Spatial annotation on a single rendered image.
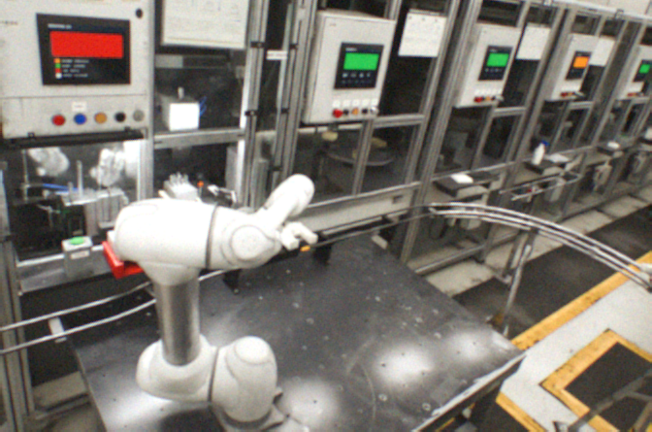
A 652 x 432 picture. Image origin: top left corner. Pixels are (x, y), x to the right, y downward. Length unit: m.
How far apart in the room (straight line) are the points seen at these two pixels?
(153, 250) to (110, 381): 0.84
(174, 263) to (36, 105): 0.81
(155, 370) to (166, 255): 0.53
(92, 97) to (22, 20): 0.28
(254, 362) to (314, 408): 0.35
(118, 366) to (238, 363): 0.51
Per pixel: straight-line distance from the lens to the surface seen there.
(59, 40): 1.59
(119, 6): 1.64
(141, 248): 0.99
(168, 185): 2.12
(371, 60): 2.19
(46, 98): 1.65
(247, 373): 1.43
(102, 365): 1.81
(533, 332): 3.58
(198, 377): 1.44
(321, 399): 1.72
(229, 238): 0.93
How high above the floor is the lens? 1.97
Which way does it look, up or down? 25 degrees down
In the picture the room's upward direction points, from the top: 10 degrees clockwise
